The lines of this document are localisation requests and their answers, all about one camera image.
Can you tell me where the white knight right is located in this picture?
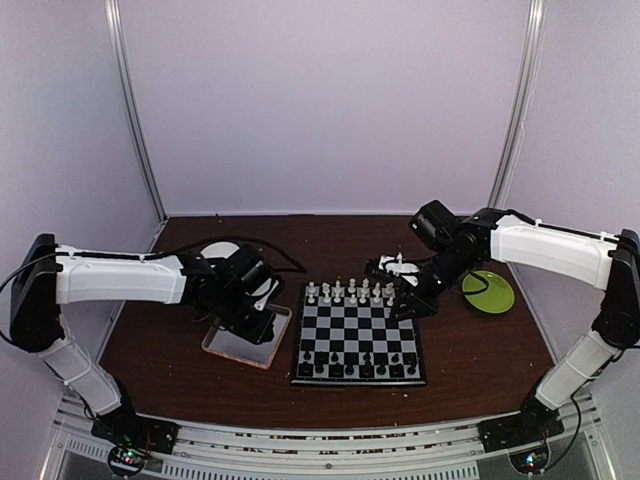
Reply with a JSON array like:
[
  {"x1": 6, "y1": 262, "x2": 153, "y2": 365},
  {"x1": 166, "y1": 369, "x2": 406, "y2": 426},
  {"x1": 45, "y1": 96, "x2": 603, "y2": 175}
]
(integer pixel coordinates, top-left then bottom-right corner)
[{"x1": 383, "y1": 282, "x2": 394, "y2": 297}]

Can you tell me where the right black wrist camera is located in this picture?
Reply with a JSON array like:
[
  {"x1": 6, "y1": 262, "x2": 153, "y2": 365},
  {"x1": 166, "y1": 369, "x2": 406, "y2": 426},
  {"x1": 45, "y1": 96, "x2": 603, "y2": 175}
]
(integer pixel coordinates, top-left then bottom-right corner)
[{"x1": 409, "y1": 200, "x2": 458, "y2": 252}]

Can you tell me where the white bowl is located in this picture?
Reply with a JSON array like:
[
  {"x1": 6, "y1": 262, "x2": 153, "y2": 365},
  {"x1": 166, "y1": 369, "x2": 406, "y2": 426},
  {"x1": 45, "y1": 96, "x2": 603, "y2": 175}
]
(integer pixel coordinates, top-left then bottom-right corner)
[{"x1": 200, "y1": 241, "x2": 239, "y2": 259}]

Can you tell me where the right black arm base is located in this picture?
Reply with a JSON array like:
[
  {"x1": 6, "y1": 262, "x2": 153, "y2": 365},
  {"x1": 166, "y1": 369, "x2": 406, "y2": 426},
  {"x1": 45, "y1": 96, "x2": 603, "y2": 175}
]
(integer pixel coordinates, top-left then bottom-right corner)
[{"x1": 477, "y1": 414, "x2": 565, "y2": 476}]

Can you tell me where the aluminium front rail frame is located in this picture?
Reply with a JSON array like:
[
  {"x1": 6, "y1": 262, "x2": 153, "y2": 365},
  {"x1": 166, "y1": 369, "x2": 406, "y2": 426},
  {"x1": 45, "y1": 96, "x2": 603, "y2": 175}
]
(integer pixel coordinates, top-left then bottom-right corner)
[{"x1": 39, "y1": 392, "x2": 616, "y2": 480}]

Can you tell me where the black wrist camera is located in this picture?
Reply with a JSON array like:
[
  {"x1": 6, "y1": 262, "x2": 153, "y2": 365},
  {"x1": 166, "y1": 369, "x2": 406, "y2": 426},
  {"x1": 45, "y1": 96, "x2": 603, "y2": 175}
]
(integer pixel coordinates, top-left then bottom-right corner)
[
  {"x1": 409, "y1": 200, "x2": 458, "y2": 252},
  {"x1": 225, "y1": 244, "x2": 271, "y2": 296}
]

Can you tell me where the green plate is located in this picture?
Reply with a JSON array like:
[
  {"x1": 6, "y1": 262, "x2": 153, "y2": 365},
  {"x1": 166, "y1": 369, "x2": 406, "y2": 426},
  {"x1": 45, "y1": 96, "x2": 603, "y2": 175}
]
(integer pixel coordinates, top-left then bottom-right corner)
[{"x1": 461, "y1": 270, "x2": 515, "y2": 314}]

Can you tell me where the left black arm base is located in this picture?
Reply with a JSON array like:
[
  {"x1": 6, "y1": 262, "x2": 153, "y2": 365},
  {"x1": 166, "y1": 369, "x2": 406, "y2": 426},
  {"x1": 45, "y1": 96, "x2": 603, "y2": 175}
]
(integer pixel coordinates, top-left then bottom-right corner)
[{"x1": 91, "y1": 417, "x2": 179, "y2": 478}]

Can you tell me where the black and grey chessboard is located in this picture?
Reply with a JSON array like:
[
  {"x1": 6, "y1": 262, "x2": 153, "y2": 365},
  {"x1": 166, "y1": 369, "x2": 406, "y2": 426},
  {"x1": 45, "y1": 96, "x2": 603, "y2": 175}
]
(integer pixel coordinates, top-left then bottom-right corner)
[{"x1": 291, "y1": 284, "x2": 427, "y2": 387}]

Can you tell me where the black king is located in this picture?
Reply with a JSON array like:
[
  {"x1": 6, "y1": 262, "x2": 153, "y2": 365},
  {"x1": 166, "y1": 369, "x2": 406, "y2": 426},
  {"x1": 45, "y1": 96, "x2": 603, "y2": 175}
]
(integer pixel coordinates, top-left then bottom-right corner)
[{"x1": 360, "y1": 364, "x2": 374, "y2": 378}]

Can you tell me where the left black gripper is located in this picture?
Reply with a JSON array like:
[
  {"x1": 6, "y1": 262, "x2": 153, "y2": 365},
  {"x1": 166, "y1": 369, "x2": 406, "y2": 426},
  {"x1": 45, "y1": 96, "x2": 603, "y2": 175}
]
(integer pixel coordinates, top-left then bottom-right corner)
[{"x1": 214, "y1": 288, "x2": 277, "y2": 345}]

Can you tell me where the white king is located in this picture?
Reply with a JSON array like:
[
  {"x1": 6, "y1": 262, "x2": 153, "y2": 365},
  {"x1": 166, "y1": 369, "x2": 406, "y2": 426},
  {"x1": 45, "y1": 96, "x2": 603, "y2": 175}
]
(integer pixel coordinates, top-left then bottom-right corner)
[{"x1": 360, "y1": 278, "x2": 370, "y2": 295}]

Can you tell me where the right aluminium frame post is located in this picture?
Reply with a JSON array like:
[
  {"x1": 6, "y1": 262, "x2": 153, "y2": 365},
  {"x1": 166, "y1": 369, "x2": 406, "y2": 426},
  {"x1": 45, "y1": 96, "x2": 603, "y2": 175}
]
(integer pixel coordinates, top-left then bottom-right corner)
[{"x1": 487, "y1": 0, "x2": 546, "y2": 208}]

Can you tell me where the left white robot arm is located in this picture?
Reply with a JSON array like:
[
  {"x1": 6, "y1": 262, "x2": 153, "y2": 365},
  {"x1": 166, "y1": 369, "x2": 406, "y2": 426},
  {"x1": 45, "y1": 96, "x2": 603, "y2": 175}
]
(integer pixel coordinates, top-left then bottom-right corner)
[{"x1": 4, "y1": 233, "x2": 282, "y2": 444}]

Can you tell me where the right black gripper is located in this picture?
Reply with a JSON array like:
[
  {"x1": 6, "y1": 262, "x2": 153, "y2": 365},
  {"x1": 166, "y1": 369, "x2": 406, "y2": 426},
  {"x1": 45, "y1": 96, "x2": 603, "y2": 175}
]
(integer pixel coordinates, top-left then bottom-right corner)
[{"x1": 389, "y1": 246, "x2": 476, "y2": 323}]

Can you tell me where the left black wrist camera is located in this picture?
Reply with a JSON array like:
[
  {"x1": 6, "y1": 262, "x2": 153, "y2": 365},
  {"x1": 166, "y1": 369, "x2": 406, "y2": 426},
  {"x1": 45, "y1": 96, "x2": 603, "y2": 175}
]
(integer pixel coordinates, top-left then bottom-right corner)
[{"x1": 225, "y1": 244, "x2": 271, "y2": 296}]

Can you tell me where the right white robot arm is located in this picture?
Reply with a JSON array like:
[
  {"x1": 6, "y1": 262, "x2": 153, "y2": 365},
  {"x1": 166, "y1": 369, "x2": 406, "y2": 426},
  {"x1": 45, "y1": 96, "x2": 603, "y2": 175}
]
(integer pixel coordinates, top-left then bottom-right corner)
[{"x1": 359, "y1": 205, "x2": 639, "y2": 430}]

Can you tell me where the wooden tray with mirror base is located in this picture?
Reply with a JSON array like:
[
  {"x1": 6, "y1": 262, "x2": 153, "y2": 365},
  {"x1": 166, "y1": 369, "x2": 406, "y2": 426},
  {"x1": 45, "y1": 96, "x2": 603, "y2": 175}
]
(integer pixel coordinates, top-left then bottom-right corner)
[{"x1": 201, "y1": 305, "x2": 293, "y2": 370}]

